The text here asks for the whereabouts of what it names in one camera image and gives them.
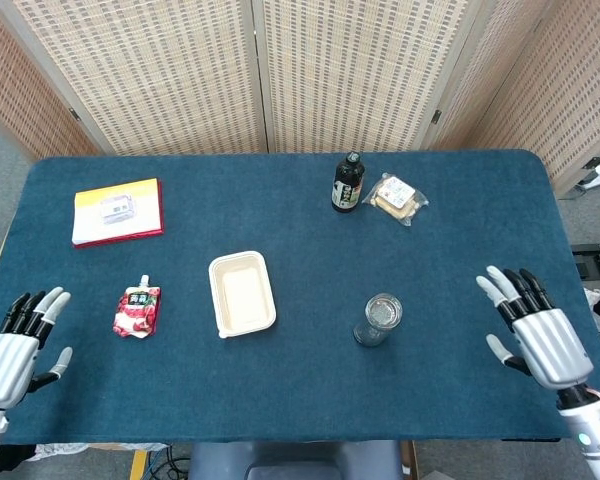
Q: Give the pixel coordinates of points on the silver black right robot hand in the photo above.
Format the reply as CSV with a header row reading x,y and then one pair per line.
x,y
552,345

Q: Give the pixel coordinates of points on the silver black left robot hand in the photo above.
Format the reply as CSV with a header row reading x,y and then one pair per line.
x,y
5,365

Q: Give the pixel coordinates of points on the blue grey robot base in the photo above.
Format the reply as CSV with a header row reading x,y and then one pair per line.
x,y
295,462

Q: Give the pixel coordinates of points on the red jelly drink pouch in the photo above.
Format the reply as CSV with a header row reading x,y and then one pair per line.
x,y
137,310

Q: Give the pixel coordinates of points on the clear glass jar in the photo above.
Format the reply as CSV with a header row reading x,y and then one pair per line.
x,y
375,332

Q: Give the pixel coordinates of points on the yellow white book red cover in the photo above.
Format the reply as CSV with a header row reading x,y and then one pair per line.
x,y
145,215

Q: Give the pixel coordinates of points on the clear bag of biscuits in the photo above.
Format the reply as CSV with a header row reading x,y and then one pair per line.
x,y
395,197

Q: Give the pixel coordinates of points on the beige plastic food container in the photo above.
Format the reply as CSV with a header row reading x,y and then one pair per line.
x,y
242,295

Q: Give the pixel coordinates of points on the blue tablecloth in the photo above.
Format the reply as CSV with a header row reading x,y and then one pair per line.
x,y
300,390

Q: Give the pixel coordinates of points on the dark tea bottle black cap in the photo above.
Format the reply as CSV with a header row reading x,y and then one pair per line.
x,y
347,190

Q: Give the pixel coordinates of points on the woven folding screen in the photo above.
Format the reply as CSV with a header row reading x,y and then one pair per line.
x,y
180,75

